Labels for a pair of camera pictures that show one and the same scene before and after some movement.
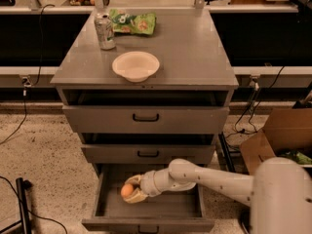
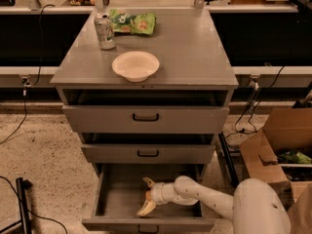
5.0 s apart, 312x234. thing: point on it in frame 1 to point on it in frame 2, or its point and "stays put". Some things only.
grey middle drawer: (146, 154) stays put
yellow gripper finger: (134, 179) to (148, 181)
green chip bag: (126, 21) stays put
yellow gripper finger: (137, 197) to (147, 208)
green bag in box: (294, 154) stays put
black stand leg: (21, 186) stays put
